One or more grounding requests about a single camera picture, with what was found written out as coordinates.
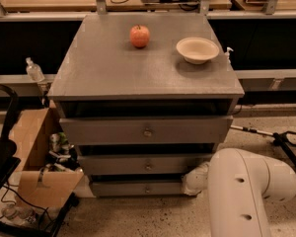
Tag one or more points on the grey drawer cabinet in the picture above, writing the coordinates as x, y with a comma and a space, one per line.
104, 76

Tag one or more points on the black floor stand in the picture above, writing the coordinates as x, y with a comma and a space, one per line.
282, 140

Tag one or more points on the items in cardboard box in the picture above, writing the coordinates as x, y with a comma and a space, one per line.
61, 155

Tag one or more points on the black chair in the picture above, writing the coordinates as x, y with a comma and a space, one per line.
8, 162

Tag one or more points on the silver metal rod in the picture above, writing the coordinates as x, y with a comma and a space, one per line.
251, 130

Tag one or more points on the white paper bowl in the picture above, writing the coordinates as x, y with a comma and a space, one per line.
197, 50

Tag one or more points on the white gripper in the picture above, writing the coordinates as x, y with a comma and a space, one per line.
197, 178

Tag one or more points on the red apple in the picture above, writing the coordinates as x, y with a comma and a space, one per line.
139, 36

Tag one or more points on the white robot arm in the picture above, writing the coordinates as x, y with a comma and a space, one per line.
238, 183

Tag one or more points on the white pump bottle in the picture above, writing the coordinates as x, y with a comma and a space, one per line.
228, 52

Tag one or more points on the cardboard box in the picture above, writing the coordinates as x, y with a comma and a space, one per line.
38, 185

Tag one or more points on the clear sanitizer bottle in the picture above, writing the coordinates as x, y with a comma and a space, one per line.
34, 70

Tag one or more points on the grey bottom drawer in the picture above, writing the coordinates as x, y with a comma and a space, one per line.
136, 188

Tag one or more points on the grey top drawer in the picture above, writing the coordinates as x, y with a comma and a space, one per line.
157, 130

